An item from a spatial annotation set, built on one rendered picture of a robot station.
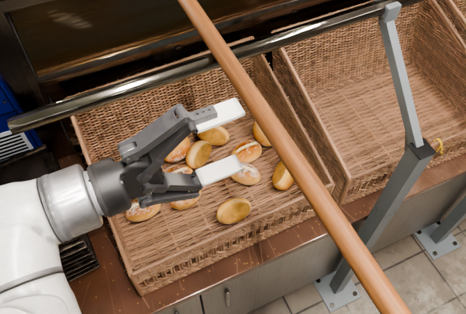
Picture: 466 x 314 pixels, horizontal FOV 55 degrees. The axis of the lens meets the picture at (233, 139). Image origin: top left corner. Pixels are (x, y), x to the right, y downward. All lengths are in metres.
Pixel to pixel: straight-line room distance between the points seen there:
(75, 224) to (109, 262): 0.67
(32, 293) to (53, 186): 0.12
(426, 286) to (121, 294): 1.20
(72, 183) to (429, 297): 1.57
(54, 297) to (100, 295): 0.66
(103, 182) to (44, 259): 0.11
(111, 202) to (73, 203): 0.05
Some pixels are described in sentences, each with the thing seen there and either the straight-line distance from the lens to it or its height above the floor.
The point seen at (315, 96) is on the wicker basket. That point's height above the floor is 0.59.
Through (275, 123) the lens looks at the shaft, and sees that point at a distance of 0.65.
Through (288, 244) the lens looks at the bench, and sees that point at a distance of 1.24.
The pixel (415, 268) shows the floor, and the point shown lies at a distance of 1.96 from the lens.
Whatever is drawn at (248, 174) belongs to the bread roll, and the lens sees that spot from 1.26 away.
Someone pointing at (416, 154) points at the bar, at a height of 0.95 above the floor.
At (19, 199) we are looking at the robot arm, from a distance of 0.59.
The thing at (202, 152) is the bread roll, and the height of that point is 0.64.
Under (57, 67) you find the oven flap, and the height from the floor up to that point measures 0.95.
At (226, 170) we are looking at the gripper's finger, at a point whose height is 1.13.
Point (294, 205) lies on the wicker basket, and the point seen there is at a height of 0.73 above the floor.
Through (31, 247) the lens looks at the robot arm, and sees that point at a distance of 0.58.
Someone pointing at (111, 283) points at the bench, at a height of 0.58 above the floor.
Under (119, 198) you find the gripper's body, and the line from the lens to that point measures 0.59.
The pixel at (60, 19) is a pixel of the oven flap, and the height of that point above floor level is 1.05.
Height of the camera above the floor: 1.72
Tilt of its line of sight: 55 degrees down
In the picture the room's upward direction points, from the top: straight up
